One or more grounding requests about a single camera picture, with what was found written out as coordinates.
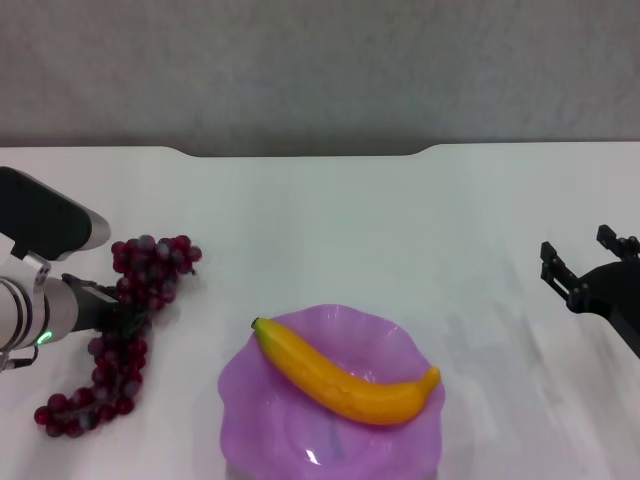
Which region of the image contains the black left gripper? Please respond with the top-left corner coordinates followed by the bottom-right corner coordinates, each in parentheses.
top-left (61, 273), bottom-right (122, 335)

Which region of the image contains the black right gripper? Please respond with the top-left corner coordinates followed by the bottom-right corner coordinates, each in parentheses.
top-left (539, 224), bottom-right (640, 360)

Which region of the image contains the dark red grape bunch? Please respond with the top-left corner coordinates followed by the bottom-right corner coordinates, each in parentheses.
top-left (33, 233), bottom-right (204, 439)

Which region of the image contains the yellow banana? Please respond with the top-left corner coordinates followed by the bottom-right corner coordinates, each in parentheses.
top-left (249, 316), bottom-right (443, 428)

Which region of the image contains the purple translucent wavy bowl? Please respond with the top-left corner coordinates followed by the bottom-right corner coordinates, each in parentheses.
top-left (217, 303), bottom-right (447, 477)

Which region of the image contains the black cable with metal plug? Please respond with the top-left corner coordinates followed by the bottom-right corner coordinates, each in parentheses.
top-left (0, 346), bottom-right (40, 372)

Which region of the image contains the black silver wrist camera box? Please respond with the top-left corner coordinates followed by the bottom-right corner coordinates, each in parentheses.
top-left (0, 166), bottom-right (112, 263)

